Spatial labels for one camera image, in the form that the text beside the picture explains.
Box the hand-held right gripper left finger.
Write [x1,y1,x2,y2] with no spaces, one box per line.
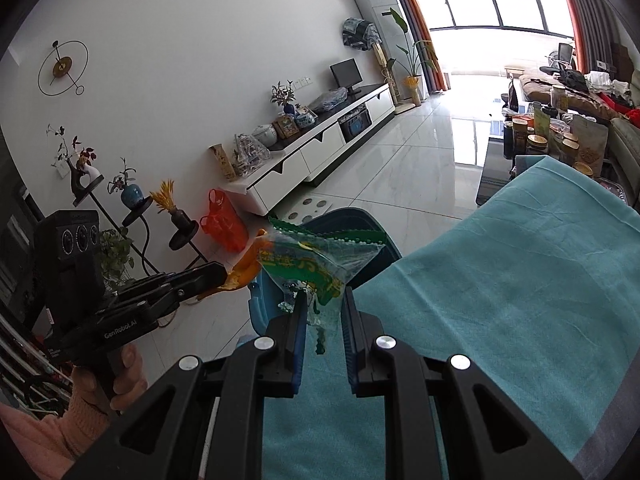
[62,287,309,480]

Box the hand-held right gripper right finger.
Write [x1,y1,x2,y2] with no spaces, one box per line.
[341,286,583,480]

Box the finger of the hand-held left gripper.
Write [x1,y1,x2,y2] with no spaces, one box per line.
[131,261,229,295]
[107,284,201,328]

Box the orange peel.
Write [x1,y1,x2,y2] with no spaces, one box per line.
[197,229,273,303]

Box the teal plastic bin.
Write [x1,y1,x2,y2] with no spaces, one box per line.
[248,207,402,336]

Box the green snack wrapper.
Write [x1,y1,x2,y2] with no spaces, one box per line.
[256,215,387,356]

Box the person's left forearm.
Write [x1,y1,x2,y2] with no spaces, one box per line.
[0,390,111,480]

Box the person's left hand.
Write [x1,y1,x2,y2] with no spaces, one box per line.
[70,342,148,417]

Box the black three-tier plant stand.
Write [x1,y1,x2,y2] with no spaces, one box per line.
[72,175,211,281]

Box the green trailing plant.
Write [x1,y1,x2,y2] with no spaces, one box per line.
[100,229,136,291]

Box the black vase with yellow wheat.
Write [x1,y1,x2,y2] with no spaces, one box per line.
[150,179,193,233]

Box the orange plastic bag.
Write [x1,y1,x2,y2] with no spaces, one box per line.
[200,189,249,253]

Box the white vase with red-leaf branch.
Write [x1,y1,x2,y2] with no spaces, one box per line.
[46,124,103,196]

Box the blue vase with plant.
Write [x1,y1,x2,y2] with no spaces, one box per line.
[107,157,143,209]

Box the brown kraft box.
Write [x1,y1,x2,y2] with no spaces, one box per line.
[209,142,237,182]

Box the white mat with circles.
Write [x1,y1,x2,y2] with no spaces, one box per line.
[285,195,332,221]

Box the wrapped ship model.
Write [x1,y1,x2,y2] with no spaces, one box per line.
[232,132,271,177]

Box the teal and grey blanket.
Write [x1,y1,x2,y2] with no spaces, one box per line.
[235,155,640,480]

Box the white ceramic jar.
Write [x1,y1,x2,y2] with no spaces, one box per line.
[251,122,278,148]

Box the white TV cabinet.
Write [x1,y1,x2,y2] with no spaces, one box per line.
[220,82,396,217]

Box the olive branch in blue vase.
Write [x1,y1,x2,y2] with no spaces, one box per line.
[270,80,297,116]

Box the clear plastic bag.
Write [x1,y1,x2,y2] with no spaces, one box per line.
[307,86,348,112]

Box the dark glass coffee table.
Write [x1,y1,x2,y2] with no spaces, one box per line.
[475,110,631,208]

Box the black monitor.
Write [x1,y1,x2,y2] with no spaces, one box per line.
[330,58,363,95]

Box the group of glass jars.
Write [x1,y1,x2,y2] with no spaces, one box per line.
[501,85,596,178]

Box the bamboo floor stand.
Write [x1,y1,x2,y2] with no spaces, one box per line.
[374,42,401,106]

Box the blue printed cloth bundle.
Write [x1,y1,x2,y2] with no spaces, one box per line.
[342,17,380,51]

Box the tall leafy floor plant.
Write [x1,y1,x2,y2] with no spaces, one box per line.
[382,8,441,76]

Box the clear plastic tray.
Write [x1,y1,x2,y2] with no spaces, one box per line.
[592,175,631,206]

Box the kraft paper pouch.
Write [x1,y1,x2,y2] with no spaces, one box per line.
[570,114,610,166]

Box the white standing air conditioner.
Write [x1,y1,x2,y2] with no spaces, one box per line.
[353,0,416,106]

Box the brown ottoman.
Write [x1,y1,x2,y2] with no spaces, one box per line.
[517,67,616,121]

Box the grey and orange curtain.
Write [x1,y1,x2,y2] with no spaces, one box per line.
[552,0,640,71]
[355,0,448,93]

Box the green sofa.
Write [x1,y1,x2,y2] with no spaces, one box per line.
[607,67,640,191]

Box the black bag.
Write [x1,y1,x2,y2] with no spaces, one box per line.
[557,67,588,92]

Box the large black-framed window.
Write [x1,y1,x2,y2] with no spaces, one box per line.
[409,0,576,38]

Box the black office chair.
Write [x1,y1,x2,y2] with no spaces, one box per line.
[542,42,576,73]

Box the white clothes pile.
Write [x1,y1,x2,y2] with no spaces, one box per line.
[585,71,628,96]

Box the wooden picture frame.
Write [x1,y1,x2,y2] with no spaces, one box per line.
[272,114,301,140]

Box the round black wall clock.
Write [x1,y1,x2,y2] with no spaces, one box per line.
[38,40,90,97]

